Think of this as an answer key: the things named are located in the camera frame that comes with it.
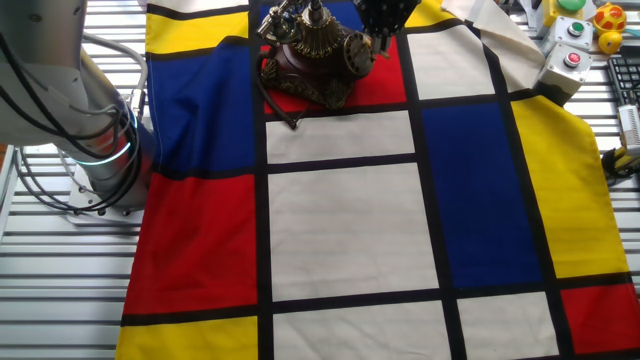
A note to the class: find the brass and red phone handset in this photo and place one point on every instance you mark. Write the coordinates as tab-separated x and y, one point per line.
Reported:
274	26

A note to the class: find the black keyboard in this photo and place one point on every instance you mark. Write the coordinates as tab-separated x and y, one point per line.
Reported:
625	80

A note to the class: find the white frame rail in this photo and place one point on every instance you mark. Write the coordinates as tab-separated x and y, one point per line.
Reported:
6	200

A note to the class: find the yellow box with green button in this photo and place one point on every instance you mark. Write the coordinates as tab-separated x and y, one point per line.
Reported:
555	15

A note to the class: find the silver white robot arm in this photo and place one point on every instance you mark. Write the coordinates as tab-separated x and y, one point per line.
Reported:
40	50

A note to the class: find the grey box with green button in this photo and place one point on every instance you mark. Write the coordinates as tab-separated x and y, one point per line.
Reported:
575	30

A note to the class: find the antique brass rotary phone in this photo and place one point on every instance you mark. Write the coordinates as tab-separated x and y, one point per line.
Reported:
300	70

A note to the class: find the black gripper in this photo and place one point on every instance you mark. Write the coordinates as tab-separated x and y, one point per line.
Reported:
387	10

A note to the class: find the yellow orange toy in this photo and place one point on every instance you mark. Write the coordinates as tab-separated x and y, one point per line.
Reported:
610	20

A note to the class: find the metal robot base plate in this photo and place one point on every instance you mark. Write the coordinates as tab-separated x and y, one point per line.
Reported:
80	212

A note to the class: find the Mondrian pattern tablecloth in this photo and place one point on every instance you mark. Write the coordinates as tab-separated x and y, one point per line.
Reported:
350	225

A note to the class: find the thin wooden stick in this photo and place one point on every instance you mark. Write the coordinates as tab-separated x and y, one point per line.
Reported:
385	55

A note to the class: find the grey box with red button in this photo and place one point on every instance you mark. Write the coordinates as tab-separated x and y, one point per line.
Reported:
567	65

